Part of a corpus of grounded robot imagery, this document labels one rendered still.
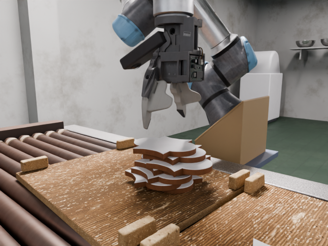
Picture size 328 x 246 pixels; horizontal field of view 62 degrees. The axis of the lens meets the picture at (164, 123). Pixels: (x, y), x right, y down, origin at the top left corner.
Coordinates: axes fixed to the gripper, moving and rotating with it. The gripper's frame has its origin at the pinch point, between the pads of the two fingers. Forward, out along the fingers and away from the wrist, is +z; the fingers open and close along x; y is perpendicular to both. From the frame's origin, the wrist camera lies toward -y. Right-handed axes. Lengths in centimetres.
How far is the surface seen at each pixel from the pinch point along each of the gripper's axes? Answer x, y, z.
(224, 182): 6.1, 11.2, 12.7
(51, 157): 0.9, -39.1, 14.5
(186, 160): -2.1, 6.3, 6.3
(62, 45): 173, -248, -40
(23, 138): 10, -68, 14
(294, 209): 1.6, 25.1, 12.8
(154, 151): -4.8, 0.9, 4.7
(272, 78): 578, -84, 6
